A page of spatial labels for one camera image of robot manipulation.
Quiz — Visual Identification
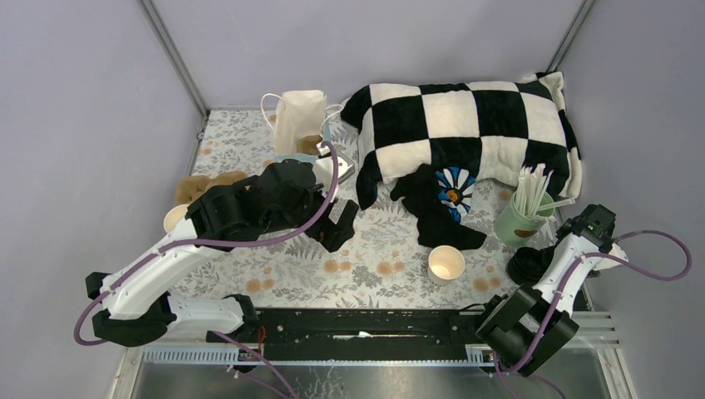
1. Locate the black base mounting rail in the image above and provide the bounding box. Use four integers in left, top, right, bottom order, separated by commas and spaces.
229, 308, 483, 362

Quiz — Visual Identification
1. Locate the white drinking straws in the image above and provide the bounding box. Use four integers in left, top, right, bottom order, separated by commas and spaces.
512, 164, 575, 218

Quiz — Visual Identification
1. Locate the black white checkered pillow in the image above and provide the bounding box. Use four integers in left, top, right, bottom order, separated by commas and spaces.
341, 71, 584, 209

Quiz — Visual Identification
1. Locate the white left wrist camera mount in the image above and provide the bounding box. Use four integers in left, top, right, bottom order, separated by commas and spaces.
311, 151, 357, 189

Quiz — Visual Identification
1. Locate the single white paper cup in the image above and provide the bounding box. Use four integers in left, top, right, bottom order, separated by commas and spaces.
427, 245, 466, 285

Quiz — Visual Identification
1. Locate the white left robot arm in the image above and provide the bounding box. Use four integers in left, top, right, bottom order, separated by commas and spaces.
86, 157, 358, 347

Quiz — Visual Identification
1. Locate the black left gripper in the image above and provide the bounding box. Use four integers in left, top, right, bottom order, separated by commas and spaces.
265, 175, 359, 251

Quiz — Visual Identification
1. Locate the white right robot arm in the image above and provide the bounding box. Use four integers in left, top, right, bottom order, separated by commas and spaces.
476, 204, 616, 377

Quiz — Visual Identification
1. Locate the brown cardboard cup carrier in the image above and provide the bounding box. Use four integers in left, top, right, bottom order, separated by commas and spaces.
297, 135, 323, 156

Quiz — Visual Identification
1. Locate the pale green plastic cup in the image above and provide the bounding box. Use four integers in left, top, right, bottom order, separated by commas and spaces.
493, 194, 555, 248

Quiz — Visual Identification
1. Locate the black cloth with daisy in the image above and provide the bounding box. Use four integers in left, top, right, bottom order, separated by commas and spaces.
390, 164, 486, 250

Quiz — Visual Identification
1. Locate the floral patterned table mat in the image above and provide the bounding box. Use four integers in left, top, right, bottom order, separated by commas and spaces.
179, 109, 574, 311

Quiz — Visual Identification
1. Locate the light blue paper bag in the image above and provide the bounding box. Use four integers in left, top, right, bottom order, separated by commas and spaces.
260, 90, 343, 162

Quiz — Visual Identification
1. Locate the stack of white paper cups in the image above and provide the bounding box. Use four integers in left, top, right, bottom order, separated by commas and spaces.
163, 204, 189, 233

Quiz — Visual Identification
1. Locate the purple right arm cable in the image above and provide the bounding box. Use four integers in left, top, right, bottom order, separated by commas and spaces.
492, 229, 693, 399

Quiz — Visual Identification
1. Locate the stack of black lids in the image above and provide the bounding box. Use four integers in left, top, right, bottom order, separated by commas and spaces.
506, 245, 556, 285

